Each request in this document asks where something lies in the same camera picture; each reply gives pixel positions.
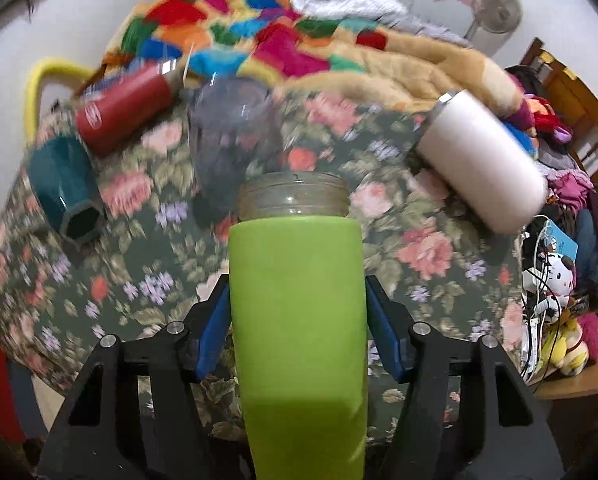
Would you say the white grey crumpled cloth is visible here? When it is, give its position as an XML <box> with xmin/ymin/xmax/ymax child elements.
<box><xmin>290</xmin><ymin>0</ymin><xmax>473</xmax><ymax>48</ymax></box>

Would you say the teal hexagonal cup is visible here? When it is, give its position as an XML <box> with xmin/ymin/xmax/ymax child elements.
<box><xmin>28</xmin><ymin>136</ymin><xmax>105</xmax><ymax>245</ymax></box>

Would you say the green bottle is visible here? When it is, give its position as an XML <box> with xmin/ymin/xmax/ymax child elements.
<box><xmin>229</xmin><ymin>171</ymin><xmax>367</xmax><ymax>479</ymax></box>

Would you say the colourful patchwork blanket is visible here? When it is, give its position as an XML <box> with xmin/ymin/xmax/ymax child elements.
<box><xmin>88</xmin><ymin>0</ymin><xmax>534</xmax><ymax>133</ymax></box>

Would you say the hello kitty plush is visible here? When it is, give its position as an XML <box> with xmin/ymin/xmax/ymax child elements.
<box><xmin>523</xmin><ymin>252</ymin><xmax>575</xmax><ymax>324</ymax></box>

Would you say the red plush toy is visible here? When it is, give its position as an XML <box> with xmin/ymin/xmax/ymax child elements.
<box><xmin>525</xmin><ymin>93</ymin><xmax>572</xmax><ymax>144</ymax></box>

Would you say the yellow plush toy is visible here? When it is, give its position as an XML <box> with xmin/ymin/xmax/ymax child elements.
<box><xmin>542</xmin><ymin>318</ymin><xmax>590</xmax><ymax>377</ymax></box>

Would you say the wooden headboard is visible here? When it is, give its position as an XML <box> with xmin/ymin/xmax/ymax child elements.
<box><xmin>520</xmin><ymin>38</ymin><xmax>598</xmax><ymax>184</ymax></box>

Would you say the white standing fan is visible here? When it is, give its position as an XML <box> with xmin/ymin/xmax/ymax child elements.
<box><xmin>464</xmin><ymin>0</ymin><xmax>523</xmax><ymax>40</ymax></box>

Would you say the floral bed sheet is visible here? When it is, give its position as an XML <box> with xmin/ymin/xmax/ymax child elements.
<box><xmin>0</xmin><ymin>90</ymin><xmax>530</xmax><ymax>446</ymax></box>

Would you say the yellow tube rail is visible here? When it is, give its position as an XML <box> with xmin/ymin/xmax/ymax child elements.
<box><xmin>22</xmin><ymin>56</ymin><xmax>95</xmax><ymax>145</ymax></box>

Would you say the red bottle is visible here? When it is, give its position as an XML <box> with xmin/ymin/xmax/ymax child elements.
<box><xmin>74</xmin><ymin>60</ymin><xmax>184</xmax><ymax>157</ymax></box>

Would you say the white tumbler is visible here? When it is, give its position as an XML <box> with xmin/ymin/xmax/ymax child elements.
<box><xmin>415</xmin><ymin>90</ymin><xmax>548</xmax><ymax>235</ymax></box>

